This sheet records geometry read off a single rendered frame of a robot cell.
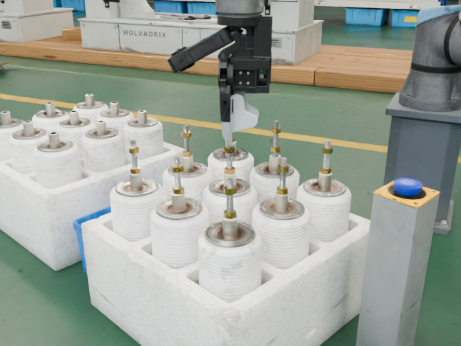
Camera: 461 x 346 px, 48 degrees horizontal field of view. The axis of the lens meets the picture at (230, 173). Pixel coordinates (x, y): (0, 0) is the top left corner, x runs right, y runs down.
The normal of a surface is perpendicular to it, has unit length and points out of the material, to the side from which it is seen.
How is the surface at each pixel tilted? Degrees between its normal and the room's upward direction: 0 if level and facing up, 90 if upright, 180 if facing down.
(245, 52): 90
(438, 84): 72
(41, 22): 90
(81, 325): 0
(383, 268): 90
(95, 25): 90
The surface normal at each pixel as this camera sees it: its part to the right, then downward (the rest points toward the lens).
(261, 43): -0.11, 0.38
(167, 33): -0.41, 0.35
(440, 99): -0.08, 0.09
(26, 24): 0.91, 0.16
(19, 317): 0.00, -0.92
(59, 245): 0.72, 0.26
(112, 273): -0.71, 0.27
